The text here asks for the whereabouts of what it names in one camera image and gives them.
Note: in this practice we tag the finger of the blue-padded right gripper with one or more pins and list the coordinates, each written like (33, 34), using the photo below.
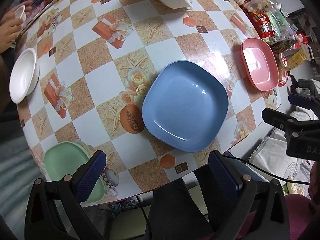
(304, 93)

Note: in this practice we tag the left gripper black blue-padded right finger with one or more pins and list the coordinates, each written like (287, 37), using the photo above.
(271, 219)

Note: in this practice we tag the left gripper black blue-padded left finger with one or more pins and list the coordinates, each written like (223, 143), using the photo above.
(42, 219)

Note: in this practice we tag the pink square plate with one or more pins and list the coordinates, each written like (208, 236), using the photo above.
(260, 63)

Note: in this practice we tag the blue square plate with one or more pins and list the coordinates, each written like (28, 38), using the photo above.
(185, 107)

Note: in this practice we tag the bystander hand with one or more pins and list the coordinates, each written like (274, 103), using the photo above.
(11, 26)

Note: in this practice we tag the yellow box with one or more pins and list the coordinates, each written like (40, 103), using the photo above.
(294, 57)

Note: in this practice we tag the white cloth with trim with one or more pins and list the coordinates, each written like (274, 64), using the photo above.
(271, 156)

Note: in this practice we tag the green square plate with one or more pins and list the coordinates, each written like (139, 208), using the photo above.
(64, 158)

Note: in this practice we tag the red snack bag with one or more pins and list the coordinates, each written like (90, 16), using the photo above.
(262, 24)

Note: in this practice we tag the small white paper bowl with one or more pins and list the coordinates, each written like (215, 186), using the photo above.
(24, 75)

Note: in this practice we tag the patterned checkered tablecloth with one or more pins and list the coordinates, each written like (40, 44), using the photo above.
(98, 59)

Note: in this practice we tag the smartphone with pink screen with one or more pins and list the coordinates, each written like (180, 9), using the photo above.
(39, 6)

